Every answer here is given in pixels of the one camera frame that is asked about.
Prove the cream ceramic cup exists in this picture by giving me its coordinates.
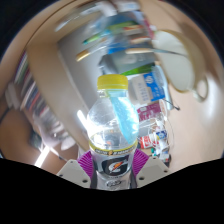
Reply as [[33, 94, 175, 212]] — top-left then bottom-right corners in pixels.
[[153, 29, 209, 103]]

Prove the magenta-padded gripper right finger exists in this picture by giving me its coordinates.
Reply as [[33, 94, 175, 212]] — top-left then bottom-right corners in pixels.
[[129, 148, 172, 188]]

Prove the under-shelf light bar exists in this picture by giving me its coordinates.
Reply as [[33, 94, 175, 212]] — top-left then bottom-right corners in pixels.
[[76, 109, 90, 131]]

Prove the magenta box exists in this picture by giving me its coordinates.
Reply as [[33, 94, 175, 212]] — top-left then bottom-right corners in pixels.
[[137, 101, 164, 122]]

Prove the clear bottle gold cap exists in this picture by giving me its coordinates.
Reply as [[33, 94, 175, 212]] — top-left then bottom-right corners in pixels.
[[75, 46, 111, 63]]

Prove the grey shaker bottle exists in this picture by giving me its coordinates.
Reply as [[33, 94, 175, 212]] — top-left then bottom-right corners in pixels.
[[99, 53, 158, 75]]

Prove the ceiling light bar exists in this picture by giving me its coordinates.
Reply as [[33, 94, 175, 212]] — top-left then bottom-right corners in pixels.
[[33, 144, 51, 168]]

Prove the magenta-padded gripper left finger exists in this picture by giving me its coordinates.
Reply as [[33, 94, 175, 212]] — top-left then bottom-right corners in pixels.
[[56, 149, 98, 189]]

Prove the clear drink bottle yellow cap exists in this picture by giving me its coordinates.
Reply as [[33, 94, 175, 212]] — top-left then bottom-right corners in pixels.
[[86, 74, 139, 191]]

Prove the red and white canister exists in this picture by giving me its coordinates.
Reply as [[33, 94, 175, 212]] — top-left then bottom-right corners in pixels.
[[138, 133, 158, 149]]

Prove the white and blue carton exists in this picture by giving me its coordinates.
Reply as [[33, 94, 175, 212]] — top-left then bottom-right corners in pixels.
[[128, 70, 167, 105]]

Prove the green bottle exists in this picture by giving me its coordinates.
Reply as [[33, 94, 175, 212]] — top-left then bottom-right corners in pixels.
[[119, 63, 158, 77]]

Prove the metal spoon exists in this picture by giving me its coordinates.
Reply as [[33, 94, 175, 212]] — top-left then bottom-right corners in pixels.
[[124, 47, 188, 57]]

